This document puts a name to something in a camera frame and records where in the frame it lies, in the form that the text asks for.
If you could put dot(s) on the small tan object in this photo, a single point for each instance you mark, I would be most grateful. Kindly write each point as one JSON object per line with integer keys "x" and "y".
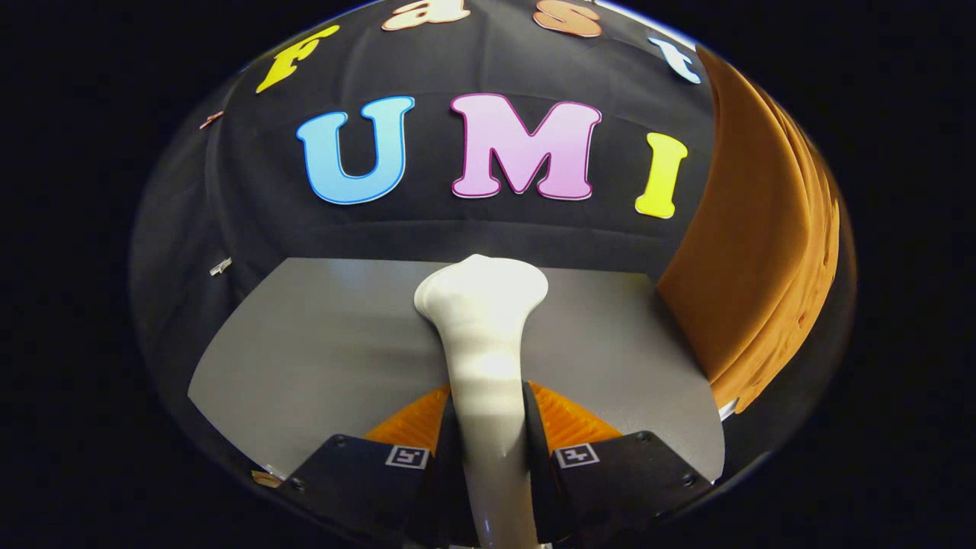
{"x": 267, "y": 479}

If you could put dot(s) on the pale clothespin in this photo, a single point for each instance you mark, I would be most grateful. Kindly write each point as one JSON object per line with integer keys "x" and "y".
{"x": 220, "y": 265}

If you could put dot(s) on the white garment steamer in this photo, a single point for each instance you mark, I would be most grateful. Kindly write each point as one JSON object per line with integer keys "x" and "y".
{"x": 484, "y": 343}

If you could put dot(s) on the brown clothespin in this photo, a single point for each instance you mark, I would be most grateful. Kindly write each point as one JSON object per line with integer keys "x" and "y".
{"x": 212, "y": 119}

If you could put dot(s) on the grey cabinet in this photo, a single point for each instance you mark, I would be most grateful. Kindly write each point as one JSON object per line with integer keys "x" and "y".
{"x": 328, "y": 358}

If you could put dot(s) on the orange button shirt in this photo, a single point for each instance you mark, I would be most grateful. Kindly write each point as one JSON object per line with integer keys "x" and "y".
{"x": 755, "y": 252}

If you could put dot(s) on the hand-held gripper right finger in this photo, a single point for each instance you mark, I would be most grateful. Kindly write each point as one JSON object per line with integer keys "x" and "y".
{"x": 537, "y": 488}

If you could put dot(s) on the white garment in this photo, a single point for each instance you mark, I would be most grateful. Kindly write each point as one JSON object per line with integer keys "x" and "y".
{"x": 729, "y": 410}

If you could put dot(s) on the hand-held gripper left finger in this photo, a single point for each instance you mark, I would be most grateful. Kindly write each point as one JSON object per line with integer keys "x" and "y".
{"x": 446, "y": 488}

